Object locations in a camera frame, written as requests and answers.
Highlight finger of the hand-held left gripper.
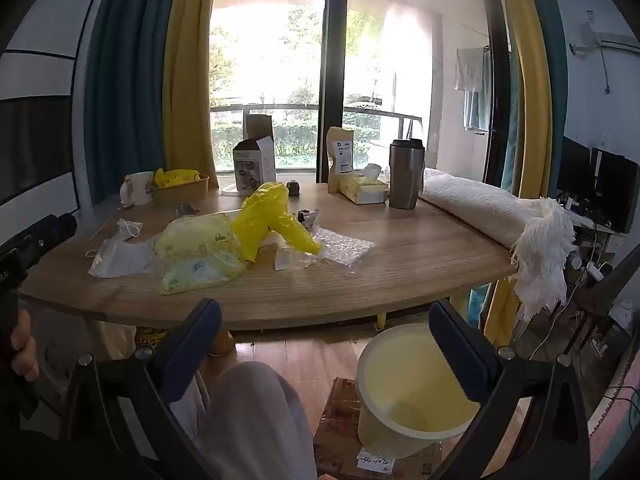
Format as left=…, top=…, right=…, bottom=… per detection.
left=20, top=213, right=78, bottom=263

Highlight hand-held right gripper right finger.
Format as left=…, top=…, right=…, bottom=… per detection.
left=429, top=300, right=593, bottom=480

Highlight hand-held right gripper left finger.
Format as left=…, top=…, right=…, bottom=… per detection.
left=50, top=299, right=223, bottom=480

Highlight pale yellow waste bin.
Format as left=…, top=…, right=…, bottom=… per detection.
left=356, top=323, right=483, bottom=461

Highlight white face mask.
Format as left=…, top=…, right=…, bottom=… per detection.
left=116, top=219, right=144, bottom=241

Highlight pale yellow plastic package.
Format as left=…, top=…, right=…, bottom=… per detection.
left=154, top=212, right=248, bottom=296

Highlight clear plastic wrapper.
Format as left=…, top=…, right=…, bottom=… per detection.
left=274, top=245, right=321, bottom=271

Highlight clear bubble wrap sheet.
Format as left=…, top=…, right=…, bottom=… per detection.
left=310, top=227, right=376, bottom=266

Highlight person's left hand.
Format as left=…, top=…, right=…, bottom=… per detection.
left=9, top=307, right=41, bottom=386

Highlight person's leg in grey pants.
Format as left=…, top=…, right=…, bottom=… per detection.
left=170, top=360, right=318, bottom=480

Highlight white mug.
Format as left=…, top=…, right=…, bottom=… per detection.
left=119, top=171, right=156, bottom=208

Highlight yellow snack bag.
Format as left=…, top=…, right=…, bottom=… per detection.
left=154, top=167, right=201, bottom=188

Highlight tan storage basket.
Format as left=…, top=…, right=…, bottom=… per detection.
left=151, top=174, right=210, bottom=205

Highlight dark grey chair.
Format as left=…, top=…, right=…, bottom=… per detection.
left=565, top=247, right=638, bottom=361

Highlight brown cardboard box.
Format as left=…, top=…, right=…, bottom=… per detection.
left=312, top=377, right=443, bottom=480

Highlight rolled white tasselled blanket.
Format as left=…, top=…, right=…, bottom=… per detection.
left=419, top=167, right=577, bottom=328

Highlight blue curtain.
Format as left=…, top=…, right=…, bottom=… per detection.
left=82, top=0, right=188, bottom=208

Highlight steel tumbler with lid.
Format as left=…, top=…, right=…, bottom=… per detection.
left=389, top=138, right=427, bottom=210

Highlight white product carton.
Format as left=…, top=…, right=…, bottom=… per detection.
left=233, top=114, right=276, bottom=193

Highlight yellow tissue box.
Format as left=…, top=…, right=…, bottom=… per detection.
left=339, top=163, right=390, bottom=206

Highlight yellow curtain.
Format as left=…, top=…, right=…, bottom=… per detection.
left=485, top=0, right=548, bottom=346
left=162, top=0, right=223, bottom=188

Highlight small black monitor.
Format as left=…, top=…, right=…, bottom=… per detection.
left=557, top=135, right=593, bottom=196

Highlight large black monitor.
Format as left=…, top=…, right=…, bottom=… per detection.
left=592, top=147, right=640, bottom=233

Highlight kraft paper pouch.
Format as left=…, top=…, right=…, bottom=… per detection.
left=326, top=126, right=356, bottom=193

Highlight hanging light blue towel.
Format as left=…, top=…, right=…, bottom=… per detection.
left=462, top=50, right=493, bottom=133

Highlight black balcony railing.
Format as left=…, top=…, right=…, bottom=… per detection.
left=210, top=104, right=423, bottom=171

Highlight hanging white towel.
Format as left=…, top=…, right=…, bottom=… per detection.
left=454, top=47, right=483, bottom=93

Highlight teal curtain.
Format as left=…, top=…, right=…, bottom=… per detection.
left=520, top=0, right=571, bottom=196

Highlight white air conditioner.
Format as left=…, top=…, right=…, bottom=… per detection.
left=570, top=7, right=640, bottom=53

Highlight black door frame post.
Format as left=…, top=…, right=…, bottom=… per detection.
left=315, top=0, right=351, bottom=183
left=487, top=0, right=513, bottom=196

